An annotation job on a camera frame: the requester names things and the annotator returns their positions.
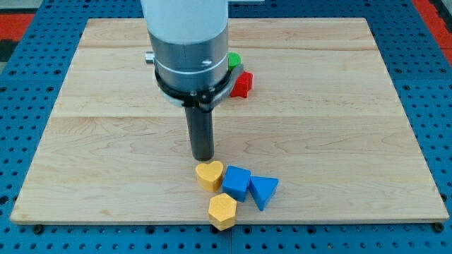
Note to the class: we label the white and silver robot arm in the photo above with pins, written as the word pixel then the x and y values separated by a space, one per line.
pixel 189 39

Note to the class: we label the yellow hexagon block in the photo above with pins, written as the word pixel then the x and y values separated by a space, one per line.
pixel 222 211

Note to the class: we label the light wooden board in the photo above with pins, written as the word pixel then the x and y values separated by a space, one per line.
pixel 323 117

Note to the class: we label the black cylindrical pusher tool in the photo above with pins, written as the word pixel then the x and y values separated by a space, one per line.
pixel 200 127

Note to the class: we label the red star block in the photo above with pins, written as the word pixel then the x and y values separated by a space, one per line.
pixel 242 85

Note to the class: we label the yellow heart block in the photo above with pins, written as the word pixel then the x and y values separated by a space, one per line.
pixel 209 176

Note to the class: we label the blue cube block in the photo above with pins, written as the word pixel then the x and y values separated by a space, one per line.
pixel 236 182

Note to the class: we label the green cylinder block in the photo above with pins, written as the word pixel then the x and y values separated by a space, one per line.
pixel 234 59

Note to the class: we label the blue triangle block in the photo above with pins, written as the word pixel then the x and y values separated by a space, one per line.
pixel 262 189

